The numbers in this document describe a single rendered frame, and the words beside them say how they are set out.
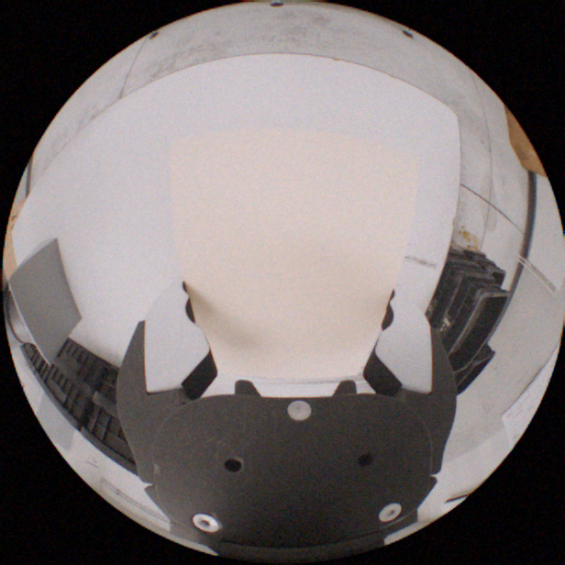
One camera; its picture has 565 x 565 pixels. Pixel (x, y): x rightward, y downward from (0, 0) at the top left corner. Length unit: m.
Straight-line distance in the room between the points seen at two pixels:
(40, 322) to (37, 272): 0.08
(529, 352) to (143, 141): 2.80
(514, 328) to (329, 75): 2.68
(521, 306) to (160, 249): 2.73
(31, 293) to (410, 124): 0.54
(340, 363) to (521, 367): 2.63
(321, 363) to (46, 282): 0.43
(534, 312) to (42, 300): 2.97
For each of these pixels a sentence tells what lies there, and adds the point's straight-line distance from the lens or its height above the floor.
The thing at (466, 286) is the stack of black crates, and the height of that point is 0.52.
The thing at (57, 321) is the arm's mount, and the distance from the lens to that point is 0.44.
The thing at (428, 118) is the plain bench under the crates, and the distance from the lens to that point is 0.23.
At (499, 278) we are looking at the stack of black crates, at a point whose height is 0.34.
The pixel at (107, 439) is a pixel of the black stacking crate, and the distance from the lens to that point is 0.47.
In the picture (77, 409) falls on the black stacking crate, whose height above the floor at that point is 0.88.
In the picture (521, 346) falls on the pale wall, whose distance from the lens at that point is 2.68.
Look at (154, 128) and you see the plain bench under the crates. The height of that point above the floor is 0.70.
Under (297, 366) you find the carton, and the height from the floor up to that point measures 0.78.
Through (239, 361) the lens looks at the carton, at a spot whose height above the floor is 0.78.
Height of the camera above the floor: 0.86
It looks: 60 degrees down
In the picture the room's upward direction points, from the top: 179 degrees counter-clockwise
